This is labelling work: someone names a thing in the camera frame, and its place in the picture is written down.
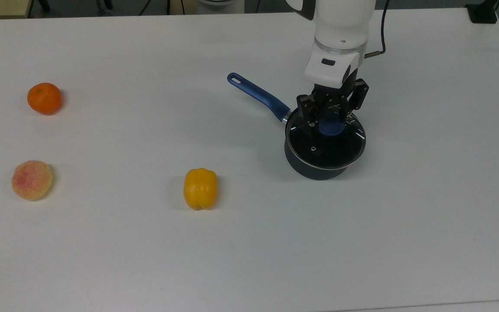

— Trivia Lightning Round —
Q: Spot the dark saucepan with blue handle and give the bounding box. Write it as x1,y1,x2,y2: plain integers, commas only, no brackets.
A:
227,72,367,180

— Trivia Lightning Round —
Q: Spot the pink yellow peach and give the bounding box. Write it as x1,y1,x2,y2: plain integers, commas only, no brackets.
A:
11,160,54,202

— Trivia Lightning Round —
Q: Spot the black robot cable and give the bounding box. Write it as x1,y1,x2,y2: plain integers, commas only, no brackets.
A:
364,0,390,58

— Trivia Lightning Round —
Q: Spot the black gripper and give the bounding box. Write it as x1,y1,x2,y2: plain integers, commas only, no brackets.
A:
296,69,370,130

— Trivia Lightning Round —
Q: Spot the black clamp base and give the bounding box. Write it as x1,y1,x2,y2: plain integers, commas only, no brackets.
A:
466,0,499,24

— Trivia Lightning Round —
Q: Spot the orange mandarin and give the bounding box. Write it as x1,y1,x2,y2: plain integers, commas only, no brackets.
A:
27,82,63,115

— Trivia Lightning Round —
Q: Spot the glass lid with blue knob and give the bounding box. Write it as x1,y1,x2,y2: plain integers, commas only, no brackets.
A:
285,108,367,170

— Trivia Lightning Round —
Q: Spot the yellow bell pepper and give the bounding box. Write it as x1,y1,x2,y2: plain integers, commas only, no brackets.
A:
183,168,218,211

